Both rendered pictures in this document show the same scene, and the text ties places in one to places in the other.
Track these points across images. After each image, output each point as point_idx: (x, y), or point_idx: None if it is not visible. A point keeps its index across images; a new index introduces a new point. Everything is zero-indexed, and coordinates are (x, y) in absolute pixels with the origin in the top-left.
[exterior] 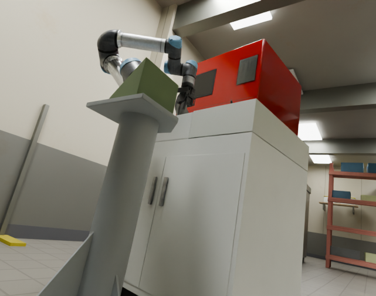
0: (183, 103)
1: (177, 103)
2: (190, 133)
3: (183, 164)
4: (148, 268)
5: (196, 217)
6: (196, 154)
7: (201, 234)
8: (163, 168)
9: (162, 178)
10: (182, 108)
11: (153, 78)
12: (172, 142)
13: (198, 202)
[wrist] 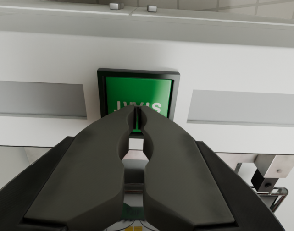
0: (56, 202)
1: (217, 227)
2: (1, 13)
3: (57, 7)
4: (128, 6)
5: (42, 2)
6: (3, 7)
7: (37, 2)
8: (133, 12)
9: (129, 10)
10: (85, 138)
11: None
12: (108, 17)
13: (31, 2)
